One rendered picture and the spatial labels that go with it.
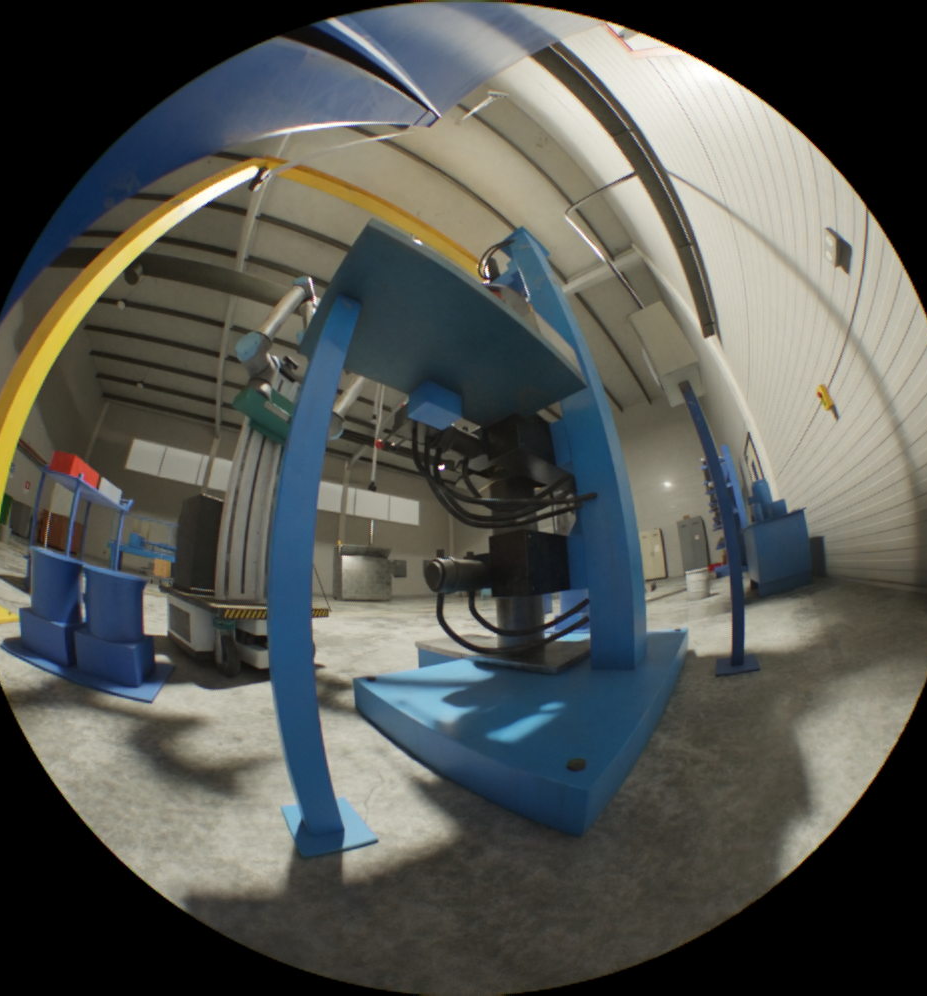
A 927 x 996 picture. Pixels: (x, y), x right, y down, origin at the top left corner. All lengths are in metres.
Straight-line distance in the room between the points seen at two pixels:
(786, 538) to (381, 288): 3.02
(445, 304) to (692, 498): 11.53
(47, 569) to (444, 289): 1.51
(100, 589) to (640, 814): 1.45
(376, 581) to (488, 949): 9.03
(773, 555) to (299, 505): 2.97
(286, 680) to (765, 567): 2.95
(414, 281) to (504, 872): 1.02
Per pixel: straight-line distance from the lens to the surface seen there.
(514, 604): 1.22
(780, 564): 2.94
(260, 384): 1.66
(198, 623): 1.47
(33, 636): 1.47
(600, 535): 1.02
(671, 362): 1.37
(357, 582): 8.96
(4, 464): 1.91
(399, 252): 0.63
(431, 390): 0.86
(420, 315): 0.71
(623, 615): 1.00
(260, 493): 1.81
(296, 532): 0.42
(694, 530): 11.18
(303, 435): 0.46
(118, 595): 1.21
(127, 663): 1.22
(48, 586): 1.38
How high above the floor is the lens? 0.44
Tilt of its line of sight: 18 degrees up
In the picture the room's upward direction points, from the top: 2 degrees counter-clockwise
